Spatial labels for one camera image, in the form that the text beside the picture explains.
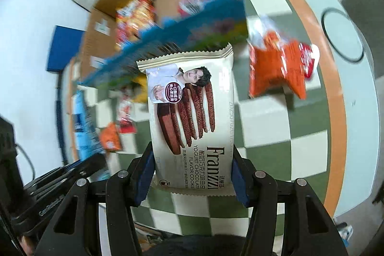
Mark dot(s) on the blue snack packet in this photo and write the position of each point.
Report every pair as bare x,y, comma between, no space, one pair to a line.
85,127

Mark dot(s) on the small orange snack packet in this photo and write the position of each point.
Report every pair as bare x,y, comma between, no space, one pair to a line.
109,139

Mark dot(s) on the green white checkered mat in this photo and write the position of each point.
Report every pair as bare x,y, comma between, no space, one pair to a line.
300,151

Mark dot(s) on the cardboard box with blue flap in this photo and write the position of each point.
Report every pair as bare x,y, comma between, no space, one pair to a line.
99,34

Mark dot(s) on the cream cookie packet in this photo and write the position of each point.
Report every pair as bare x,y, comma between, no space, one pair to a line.
186,112

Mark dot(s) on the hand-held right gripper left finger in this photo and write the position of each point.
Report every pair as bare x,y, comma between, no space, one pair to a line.
143,178

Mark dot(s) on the blue pad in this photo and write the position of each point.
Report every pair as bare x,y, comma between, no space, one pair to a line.
66,49

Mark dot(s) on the black device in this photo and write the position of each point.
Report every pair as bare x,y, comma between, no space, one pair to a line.
7,154

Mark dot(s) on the yellow snack packet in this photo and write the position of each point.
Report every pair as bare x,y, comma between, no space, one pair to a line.
141,94

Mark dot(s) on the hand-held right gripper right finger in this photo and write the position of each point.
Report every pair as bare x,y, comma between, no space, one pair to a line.
240,184

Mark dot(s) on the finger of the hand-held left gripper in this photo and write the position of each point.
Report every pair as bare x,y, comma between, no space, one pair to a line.
87,167

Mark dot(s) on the red white snack packet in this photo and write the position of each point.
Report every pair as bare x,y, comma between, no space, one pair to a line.
126,115

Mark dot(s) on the pile of assorted snack packets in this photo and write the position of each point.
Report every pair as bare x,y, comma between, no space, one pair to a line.
135,19

